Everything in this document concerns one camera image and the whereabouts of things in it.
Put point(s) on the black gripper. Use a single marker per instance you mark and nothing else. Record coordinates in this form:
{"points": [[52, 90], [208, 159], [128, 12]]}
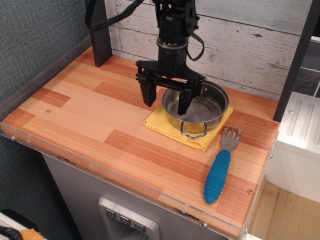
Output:
{"points": [[170, 70]]}

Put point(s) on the stainless steel pot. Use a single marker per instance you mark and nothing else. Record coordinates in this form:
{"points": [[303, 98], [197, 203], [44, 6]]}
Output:
{"points": [[204, 113]]}

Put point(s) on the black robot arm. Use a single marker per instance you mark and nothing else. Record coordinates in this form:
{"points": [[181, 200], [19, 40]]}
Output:
{"points": [[177, 20]]}

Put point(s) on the yellow folded cloth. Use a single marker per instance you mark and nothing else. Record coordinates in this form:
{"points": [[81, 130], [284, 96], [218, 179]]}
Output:
{"points": [[158, 122]]}

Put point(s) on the grey toy fridge cabinet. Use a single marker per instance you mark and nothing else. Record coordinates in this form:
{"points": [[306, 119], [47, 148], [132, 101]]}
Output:
{"points": [[81, 192]]}

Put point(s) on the silver dispenser panel with buttons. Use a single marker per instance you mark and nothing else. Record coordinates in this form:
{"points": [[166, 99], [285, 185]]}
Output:
{"points": [[122, 223]]}

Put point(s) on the orange object bottom left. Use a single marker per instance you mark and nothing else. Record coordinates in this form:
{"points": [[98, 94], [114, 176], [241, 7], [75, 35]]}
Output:
{"points": [[31, 234]]}

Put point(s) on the dark grey left post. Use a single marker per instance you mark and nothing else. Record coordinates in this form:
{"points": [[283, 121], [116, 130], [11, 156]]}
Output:
{"points": [[100, 39]]}

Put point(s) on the dark grey post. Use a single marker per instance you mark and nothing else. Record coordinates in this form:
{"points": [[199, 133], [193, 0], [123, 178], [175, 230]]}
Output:
{"points": [[308, 29], [100, 39]]}

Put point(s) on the blue handled metal fork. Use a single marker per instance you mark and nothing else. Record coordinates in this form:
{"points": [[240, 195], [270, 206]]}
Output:
{"points": [[216, 178]]}

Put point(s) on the dark grey right post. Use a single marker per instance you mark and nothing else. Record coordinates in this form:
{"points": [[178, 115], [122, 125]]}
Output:
{"points": [[308, 29]]}

